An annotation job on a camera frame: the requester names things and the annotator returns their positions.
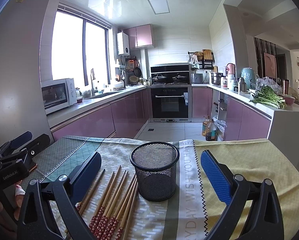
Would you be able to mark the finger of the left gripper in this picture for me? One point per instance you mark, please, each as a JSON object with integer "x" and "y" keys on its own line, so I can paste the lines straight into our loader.
{"x": 21, "y": 140}
{"x": 38, "y": 145}

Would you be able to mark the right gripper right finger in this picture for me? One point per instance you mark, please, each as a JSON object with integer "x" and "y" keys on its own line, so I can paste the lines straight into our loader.
{"x": 218, "y": 179}

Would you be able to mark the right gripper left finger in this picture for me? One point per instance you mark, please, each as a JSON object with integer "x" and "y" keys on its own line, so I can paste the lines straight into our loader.
{"x": 82, "y": 177}

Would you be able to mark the kitchen faucet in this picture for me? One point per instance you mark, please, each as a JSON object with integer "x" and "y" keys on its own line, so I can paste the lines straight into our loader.
{"x": 92, "y": 78}

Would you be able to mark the left hand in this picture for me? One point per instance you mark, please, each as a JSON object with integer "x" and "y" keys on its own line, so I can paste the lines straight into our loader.
{"x": 11, "y": 200}

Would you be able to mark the patterned tablecloth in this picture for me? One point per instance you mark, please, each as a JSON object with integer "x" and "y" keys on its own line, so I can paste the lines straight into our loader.
{"x": 97, "y": 188}

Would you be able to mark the white microwave oven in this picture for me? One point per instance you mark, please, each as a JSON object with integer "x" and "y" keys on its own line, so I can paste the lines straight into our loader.
{"x": 58, "y": 94}

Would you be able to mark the cooking oil bottle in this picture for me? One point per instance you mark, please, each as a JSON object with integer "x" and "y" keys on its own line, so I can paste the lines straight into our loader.
{"x": 204, "y": 125}

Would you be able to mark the black mesh utensil holder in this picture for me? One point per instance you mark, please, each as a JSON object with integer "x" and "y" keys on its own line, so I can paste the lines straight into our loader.
{"x": 155, "y": 165}

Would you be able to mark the black built-in oven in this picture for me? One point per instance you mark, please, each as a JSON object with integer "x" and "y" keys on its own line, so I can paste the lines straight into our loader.
{"x": 170, "y": 103}

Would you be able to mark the green leafy vegetables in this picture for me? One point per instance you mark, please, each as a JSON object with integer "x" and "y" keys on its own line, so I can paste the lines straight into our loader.
{"x": 267, "y": 96}

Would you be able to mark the steel cooking pot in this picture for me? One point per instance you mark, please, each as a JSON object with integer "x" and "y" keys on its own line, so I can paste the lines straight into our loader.
{"x": 215, "y": 78}

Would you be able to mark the teal electric kettle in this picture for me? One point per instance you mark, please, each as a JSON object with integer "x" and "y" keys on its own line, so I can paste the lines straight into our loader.
{"x": 249, "y": 76}

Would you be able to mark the pink thermos jug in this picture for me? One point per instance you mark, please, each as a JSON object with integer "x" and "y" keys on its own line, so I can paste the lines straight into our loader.
{"x": 230, "y": 69}

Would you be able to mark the black range hood stove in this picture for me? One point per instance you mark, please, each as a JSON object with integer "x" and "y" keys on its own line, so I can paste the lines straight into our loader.
{"x": 170, "y": 74}

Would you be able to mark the white water heater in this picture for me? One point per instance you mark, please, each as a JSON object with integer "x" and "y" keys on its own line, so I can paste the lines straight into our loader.
{"x": 123, "y": 44}

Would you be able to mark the wall spice rack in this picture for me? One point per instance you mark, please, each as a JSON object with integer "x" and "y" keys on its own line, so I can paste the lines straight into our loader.
{"x": 201, "y": 59}

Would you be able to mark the pink wall cabinet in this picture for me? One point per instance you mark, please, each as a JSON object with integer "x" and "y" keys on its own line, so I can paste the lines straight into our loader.
{"x": 140, "y": 36}

